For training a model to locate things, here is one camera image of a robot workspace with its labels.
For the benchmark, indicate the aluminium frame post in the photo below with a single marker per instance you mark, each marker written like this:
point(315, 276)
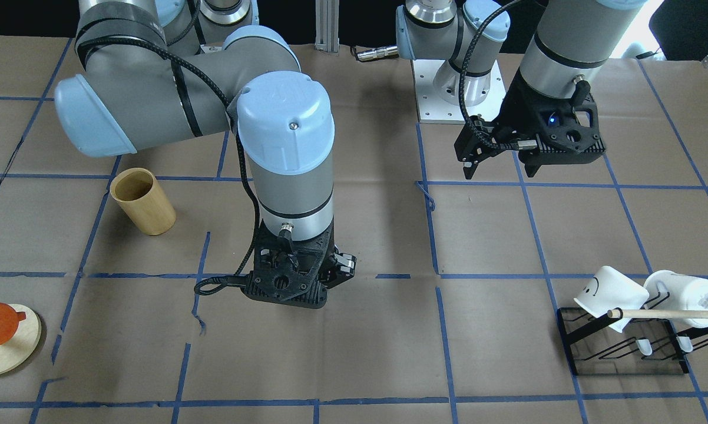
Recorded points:
point(327, 26)

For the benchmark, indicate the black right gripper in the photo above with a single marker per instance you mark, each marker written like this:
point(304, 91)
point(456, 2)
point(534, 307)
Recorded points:
point(343, 264)

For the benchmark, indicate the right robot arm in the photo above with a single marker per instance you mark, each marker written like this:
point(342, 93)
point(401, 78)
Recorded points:
point(160, 72)

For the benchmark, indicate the white smiley mug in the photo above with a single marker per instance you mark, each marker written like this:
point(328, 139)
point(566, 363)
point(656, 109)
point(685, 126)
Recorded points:
point(609, 289)

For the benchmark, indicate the black wire mug rack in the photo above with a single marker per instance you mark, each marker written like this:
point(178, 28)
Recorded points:
point(631, 342)

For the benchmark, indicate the bamboo cylinder holder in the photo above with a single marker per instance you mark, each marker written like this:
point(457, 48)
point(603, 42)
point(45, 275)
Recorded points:
point(142, 198)

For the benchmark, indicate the white plain mug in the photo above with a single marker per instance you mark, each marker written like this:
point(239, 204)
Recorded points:
point(669, 290)

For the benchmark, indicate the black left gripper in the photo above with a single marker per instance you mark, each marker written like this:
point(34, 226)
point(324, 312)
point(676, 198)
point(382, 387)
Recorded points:
point(516, 110)

